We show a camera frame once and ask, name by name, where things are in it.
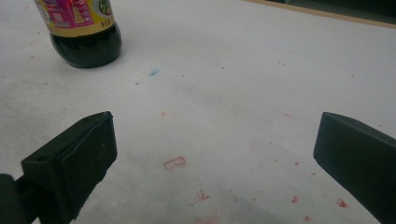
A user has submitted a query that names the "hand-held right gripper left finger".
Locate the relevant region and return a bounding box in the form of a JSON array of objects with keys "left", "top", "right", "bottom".
[{"left": 21, "top": 111, "right": 119, "bottom": 224}]

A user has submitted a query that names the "dark sauce bottle yellow label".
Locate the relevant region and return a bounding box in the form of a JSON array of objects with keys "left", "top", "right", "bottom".
[{"left": 33, "top": 0, "right": 122, "bottom": 69}]

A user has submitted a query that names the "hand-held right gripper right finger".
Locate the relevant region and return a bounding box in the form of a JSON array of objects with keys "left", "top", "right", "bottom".
[{"left": 313, "top": 111, "right": 396, "bottom": 224}]

